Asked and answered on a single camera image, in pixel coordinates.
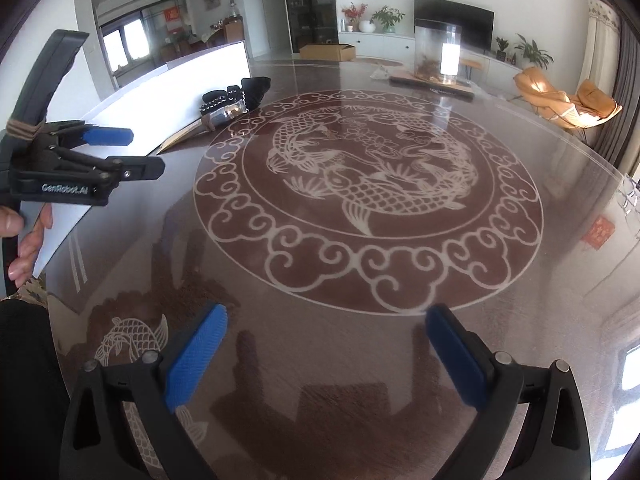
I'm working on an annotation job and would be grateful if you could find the sliding glass door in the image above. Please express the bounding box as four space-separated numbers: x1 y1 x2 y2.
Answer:
97 0 188 78

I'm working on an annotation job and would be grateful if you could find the person's black clothing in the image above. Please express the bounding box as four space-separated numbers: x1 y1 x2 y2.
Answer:
0 300 71 480

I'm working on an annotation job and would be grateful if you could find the white television cabinet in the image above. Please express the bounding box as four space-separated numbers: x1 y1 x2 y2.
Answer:
337 30 526 81

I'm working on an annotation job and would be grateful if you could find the bushy green potted plant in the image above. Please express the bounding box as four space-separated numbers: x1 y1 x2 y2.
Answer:
371 5 406 35

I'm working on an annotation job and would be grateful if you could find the floral patterned cloth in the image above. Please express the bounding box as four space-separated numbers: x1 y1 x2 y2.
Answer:
15 280 51 306

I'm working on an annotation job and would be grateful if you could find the red flower bouquet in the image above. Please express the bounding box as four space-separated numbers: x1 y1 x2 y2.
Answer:
341 2 368 32

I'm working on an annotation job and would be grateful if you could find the covered standing air conditioner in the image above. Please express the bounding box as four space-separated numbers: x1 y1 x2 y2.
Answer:
585 0 623 111

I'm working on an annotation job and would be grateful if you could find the grey curtain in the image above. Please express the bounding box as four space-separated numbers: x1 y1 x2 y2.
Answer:
612 5 640 181

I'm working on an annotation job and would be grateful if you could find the orange lounge chair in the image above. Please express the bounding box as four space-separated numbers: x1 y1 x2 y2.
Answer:
514 66 573 128
570 80 623 133

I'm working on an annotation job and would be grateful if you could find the black velvet rhinestone bow clip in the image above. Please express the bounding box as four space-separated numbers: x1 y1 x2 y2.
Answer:
200 76 272 128

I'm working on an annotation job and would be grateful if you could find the brown cardboard box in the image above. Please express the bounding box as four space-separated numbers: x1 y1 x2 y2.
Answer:
299 43 357 61

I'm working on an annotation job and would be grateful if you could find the clear cylindrical jar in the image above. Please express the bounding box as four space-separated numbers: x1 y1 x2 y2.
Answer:
414 19 463 85

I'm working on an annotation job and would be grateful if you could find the dark glass display cabinet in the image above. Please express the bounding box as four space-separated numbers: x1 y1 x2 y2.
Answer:
280 0 338 56

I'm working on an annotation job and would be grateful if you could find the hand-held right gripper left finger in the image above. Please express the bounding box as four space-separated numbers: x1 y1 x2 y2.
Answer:
60 302 231 480

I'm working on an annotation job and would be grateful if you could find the patterned glass desktop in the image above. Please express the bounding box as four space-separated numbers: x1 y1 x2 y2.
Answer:
35 57 640 480

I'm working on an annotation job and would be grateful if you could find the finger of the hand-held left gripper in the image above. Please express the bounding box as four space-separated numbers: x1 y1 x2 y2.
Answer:
47 126 135 150
50 147 166 188

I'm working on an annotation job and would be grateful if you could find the flat wooden board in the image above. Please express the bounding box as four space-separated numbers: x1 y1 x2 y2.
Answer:
371 65 476 100

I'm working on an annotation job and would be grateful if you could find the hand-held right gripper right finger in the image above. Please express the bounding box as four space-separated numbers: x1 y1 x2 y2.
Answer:
425 302 591 480

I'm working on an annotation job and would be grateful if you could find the clear glass object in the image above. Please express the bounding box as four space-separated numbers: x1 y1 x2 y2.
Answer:
617 175 640 233

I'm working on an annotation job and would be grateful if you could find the broad-leaf potted plant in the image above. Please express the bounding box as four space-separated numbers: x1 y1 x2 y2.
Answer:
514 34 555 70

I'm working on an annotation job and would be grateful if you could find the black flat television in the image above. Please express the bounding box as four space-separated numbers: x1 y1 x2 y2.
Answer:
414 0 496 51

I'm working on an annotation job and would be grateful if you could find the wooden side cabinet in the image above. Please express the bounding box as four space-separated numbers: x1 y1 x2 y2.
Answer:
222 17 246 45

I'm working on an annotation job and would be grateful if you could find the person's left hand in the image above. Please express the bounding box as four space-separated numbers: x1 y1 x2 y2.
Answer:
0 205 55 288

